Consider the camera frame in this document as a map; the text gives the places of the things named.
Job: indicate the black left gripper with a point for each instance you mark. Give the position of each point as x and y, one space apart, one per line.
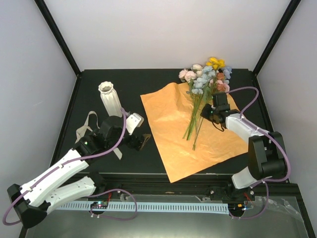
132 143

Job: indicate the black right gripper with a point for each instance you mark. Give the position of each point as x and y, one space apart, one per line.
204 113

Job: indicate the pastel artificial flower bunch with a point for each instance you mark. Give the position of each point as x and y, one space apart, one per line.
203 82

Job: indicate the orange wrapping paper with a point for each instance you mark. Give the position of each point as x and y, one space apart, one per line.
168 112

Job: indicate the white ribbed vase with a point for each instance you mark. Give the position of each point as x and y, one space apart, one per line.
110 99

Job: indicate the cream printed ribbon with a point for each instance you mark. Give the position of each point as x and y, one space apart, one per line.
80 132

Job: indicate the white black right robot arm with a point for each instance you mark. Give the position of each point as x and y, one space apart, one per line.
267 159

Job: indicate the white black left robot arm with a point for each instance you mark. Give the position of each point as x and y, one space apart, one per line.
34 200

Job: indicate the left small circuit board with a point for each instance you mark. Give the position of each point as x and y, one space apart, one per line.
99 205

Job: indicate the small circuit board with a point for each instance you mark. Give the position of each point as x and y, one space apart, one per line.
238 207
99 205

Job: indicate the right small circuit board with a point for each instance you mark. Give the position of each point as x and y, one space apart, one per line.
238 207

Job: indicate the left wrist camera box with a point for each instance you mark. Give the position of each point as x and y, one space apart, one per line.
133 121

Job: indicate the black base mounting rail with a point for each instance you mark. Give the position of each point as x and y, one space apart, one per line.
200 184

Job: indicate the light blue slotted cable duct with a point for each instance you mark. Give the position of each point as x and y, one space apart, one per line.
165 207

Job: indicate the black right frame post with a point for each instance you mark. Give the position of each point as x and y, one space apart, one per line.
287 15

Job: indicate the black frame post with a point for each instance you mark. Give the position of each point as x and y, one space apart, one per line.
287 15
43 8

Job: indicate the black left frame post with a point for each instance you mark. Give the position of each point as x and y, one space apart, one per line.
43 8

